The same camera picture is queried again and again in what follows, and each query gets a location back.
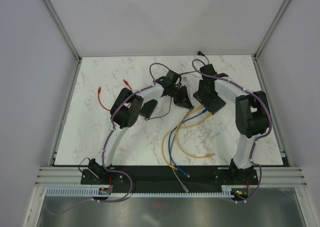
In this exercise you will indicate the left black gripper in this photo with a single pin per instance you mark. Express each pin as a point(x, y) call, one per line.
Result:
point(183, 95)

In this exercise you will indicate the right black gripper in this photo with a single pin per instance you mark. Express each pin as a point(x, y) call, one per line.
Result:
point(201, 86)

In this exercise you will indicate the black network switch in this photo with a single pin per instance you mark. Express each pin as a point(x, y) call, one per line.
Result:
point(213, 105)

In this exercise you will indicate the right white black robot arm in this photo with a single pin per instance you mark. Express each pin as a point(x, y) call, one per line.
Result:
point(252, 118)

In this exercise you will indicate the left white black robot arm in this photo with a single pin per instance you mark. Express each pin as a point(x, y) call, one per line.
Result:
point(128, 106)

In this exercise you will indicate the black power adapter brick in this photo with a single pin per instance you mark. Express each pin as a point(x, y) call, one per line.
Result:
point(148, 108)

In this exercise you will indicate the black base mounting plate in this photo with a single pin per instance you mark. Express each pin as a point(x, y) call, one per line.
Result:
point(160, 178)

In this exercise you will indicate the right aluminium corner post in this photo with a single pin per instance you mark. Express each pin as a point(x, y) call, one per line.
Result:
point(272, 27)

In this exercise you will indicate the aluminium corner post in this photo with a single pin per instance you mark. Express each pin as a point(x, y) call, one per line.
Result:
point(272, 27)
point(59, 24)

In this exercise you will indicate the white slotted cable duct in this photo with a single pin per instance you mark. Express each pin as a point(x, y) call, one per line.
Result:
point(98, 192)

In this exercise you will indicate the aluminium frame rail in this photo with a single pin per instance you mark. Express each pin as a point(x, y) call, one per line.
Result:
point(271, 177)

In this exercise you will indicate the left aluminium corner post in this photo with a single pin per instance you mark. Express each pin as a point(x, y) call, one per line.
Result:
point(59, 24)

